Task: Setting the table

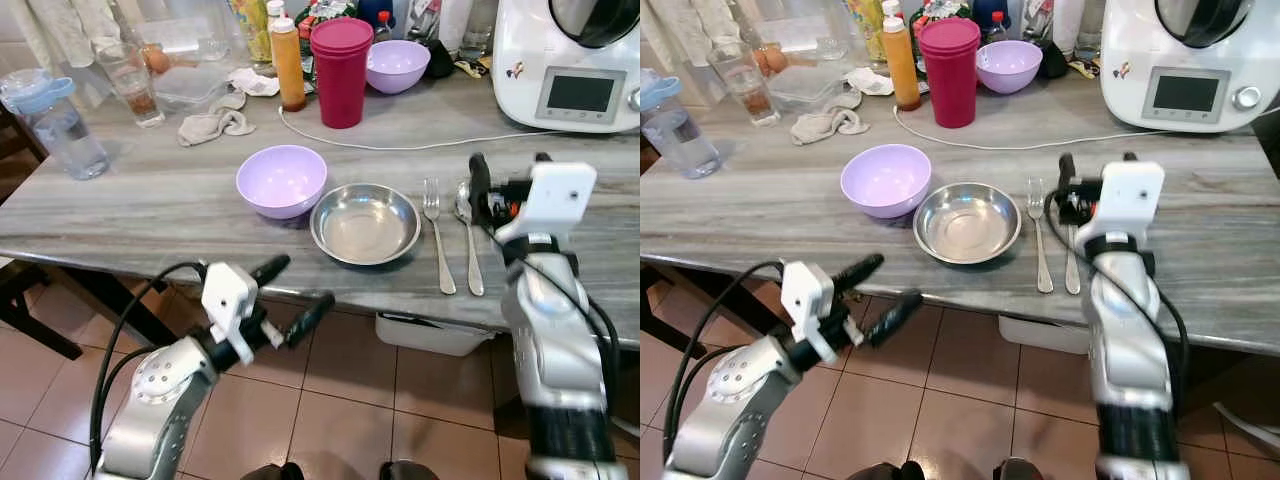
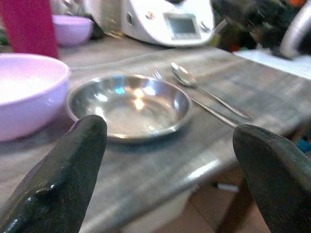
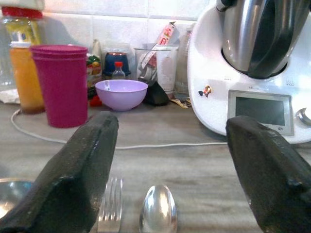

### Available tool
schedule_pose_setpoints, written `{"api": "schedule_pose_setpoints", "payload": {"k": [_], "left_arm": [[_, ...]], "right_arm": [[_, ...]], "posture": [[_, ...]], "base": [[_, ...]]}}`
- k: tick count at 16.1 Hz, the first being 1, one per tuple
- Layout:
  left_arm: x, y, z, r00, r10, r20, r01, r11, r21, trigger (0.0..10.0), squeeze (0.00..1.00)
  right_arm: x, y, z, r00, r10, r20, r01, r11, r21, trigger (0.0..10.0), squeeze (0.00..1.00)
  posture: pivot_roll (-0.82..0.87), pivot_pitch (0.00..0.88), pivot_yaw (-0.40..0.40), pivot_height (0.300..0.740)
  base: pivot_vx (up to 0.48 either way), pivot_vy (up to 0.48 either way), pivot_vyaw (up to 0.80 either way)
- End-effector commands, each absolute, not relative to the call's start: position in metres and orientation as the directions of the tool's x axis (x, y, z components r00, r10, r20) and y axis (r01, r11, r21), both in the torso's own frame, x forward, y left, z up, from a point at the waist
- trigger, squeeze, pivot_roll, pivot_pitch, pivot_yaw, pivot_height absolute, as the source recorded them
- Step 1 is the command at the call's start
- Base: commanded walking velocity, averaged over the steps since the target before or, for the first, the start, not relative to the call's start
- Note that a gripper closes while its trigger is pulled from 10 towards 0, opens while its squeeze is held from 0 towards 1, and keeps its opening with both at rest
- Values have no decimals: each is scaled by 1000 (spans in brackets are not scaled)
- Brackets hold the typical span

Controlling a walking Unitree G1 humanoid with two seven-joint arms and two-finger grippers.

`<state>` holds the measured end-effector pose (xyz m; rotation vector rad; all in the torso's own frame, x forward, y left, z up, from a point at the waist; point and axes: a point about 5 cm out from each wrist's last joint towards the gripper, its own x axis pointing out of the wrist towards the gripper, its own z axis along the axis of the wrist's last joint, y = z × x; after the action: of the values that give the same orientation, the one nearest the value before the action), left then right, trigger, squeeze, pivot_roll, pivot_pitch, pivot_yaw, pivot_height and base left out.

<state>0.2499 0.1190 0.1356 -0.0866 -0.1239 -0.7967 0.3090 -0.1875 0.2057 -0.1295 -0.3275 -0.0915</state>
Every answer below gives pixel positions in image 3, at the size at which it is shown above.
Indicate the red white carton box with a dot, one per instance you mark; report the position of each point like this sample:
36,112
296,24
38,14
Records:
167,34

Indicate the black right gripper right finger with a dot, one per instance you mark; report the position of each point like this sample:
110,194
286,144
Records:
272,174

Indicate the black pouch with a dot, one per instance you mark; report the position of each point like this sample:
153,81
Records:
156,94

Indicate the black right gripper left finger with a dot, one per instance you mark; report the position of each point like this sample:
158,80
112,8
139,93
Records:
73,174

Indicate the round metal plate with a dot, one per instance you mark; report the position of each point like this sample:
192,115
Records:
12,194

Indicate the white plastic tube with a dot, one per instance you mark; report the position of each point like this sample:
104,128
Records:
166,70

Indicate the small red-capped bottle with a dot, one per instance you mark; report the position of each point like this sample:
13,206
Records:
118,71

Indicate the white crumpled paper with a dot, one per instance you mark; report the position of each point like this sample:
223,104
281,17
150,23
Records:
8,97

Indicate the silver fork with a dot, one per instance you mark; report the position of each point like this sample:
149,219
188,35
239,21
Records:
110,206

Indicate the colourful snack bag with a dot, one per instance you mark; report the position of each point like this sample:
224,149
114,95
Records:
93,68

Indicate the dark blue jar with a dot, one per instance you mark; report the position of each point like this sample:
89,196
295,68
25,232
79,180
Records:
116,58

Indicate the yellow wrapper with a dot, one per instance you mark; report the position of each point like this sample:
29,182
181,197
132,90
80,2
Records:
181,103

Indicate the white kitchen food processor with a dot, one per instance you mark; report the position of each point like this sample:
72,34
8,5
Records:
209,72

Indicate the stacked magenta plastic cups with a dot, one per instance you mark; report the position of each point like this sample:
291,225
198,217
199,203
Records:
63,89

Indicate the purple plastic bowl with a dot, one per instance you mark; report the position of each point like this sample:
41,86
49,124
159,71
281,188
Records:
121,97

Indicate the orange juice bottle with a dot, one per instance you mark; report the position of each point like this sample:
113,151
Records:
25,80

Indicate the tall clear glass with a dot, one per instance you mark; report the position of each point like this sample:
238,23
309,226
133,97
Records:
182,68

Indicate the silver spoon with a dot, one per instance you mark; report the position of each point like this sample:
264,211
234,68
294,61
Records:
158,211

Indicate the clear glass container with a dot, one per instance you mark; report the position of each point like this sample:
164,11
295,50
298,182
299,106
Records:
145,65

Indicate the clear bottle yellow label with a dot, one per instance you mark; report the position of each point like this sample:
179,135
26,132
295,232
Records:
22,26

